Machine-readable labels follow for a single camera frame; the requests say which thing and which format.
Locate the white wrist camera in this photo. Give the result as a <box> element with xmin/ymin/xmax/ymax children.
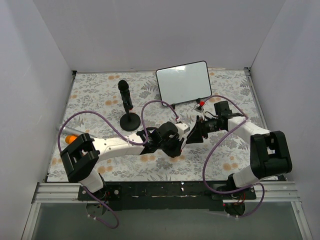
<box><xmin>175</xmin><ymin>121</ymin><xmax>190</xmax><ymax>138</ymax></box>
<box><xmin>194</xmin><ymin>100</ymin><xmax>205</xmax><ymax>113</ymax></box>

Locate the black round microphone stand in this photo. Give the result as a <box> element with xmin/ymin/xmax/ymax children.
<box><xmin>119</xmin><ymin>102</ymin><xmax>141</xmax><ymax>132</ymax></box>

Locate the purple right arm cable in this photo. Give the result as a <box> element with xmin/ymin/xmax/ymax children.
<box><xmin>202</xmin><ymin>95</ymin><xmax>266</xmax><ymax>218</ymax></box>

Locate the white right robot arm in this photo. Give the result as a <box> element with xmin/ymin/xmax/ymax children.
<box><xmin>186</xmin><ymin>101</ymin><xmax>293</xmax><ymax>199</ymax></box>

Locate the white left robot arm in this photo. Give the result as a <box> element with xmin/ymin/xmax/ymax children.
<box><xmin>60</xmin><ymin>121</ymin><xmax>190</xmax><ymax>200</ymax></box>

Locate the black framed whiteboard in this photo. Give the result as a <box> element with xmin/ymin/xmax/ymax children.
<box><xmin>155</xmin><ymin>60</ymin><xmax>212</xmax><ymax>105</ymax></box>

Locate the floral patterned table mat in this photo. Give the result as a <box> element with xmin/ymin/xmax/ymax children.
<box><xmin>63</xmin><ymin>69</ymin><xmax>264</xmax><ymax>181</ymax></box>

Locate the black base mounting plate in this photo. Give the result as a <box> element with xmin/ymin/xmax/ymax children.
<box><xmin>93</xmin><ymin>181</ymin><xmax>257</xmax><ymax>211</ymax></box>

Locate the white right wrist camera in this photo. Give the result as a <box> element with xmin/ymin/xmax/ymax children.
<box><xmin>194</xmin><ymin>100</ymin><xmax>205</xmax><ymax>113</ymax></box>

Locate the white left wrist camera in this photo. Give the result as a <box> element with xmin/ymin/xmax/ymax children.
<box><xmin>175</xmin><ymin>121</ymin><xmax>190</xmax><ymax>138</ymax></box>

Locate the black whiteboard easel stand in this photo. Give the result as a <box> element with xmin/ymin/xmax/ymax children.
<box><xmin>170</xmin><ymin>98</ymin><xmax>202</xmax><ymax>110</ymax></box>

